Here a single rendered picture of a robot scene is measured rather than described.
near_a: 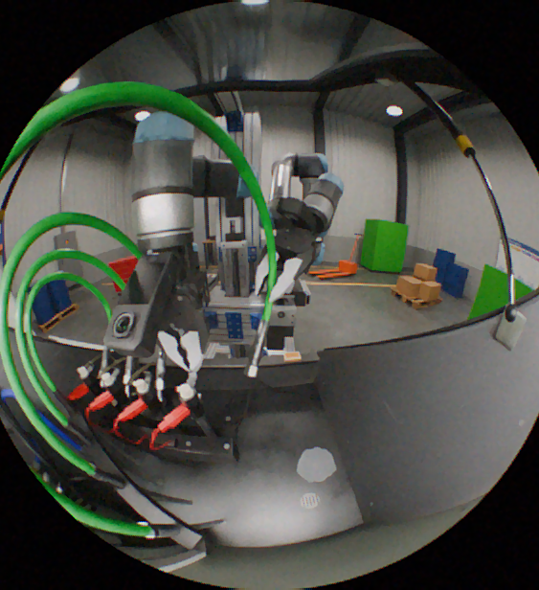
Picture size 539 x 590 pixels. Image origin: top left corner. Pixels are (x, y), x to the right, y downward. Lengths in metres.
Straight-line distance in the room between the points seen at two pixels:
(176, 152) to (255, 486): 0.61
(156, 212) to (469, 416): 0.38
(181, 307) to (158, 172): 0.15
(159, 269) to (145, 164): 0.11
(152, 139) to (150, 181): 0.05
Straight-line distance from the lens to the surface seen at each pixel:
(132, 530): 0.19
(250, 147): 1.08
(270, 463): 0.52
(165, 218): 0.19
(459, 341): 0.23
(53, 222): 0.21
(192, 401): 0.28
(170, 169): 0.21
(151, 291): 0.17
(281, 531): 0.52
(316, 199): 0.40
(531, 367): 0.21
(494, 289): 3.15
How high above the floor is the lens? 1.34
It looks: 24 degrees down
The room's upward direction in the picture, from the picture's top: straight up
